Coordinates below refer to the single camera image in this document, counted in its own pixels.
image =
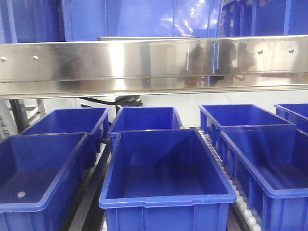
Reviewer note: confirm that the lower centre rear blue bin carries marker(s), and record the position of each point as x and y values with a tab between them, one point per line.
143	118

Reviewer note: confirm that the blue bin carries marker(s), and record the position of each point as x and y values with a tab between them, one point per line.
165	180
24	21
143	118
270	169
263	18
91	120
86	20
223	117
39	178
296	113

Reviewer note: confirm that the black device behind shelf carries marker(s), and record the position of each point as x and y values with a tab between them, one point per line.
131	100

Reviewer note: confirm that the lower right rear blue bin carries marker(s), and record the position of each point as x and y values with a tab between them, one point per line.
223	117

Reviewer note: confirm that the lower left rear blue bin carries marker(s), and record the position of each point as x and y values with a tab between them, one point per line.
91	120

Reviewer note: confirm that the lower centre front blue bin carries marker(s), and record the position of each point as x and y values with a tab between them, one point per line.
165	180

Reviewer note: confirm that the upper centre blue bin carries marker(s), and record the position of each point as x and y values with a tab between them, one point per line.
86	20

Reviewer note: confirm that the lower right front blue bin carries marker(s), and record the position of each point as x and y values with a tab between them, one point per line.
270	169

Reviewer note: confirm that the upper right blue bin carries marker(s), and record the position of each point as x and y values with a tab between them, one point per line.
263	18

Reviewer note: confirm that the lower left front blue bin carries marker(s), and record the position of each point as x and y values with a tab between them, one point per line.
39	178

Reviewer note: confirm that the roller conveyor track right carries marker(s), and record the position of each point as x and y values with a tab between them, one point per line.
240	217

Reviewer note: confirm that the far right blue bin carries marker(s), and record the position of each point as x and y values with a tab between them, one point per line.
296	113

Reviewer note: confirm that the upper left blue bin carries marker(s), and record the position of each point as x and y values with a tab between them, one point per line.
24	21

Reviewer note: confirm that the stainless steel shelf rail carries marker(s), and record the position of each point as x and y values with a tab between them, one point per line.
153	66

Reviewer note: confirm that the metal frame leg left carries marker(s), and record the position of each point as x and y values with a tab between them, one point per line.
25	115

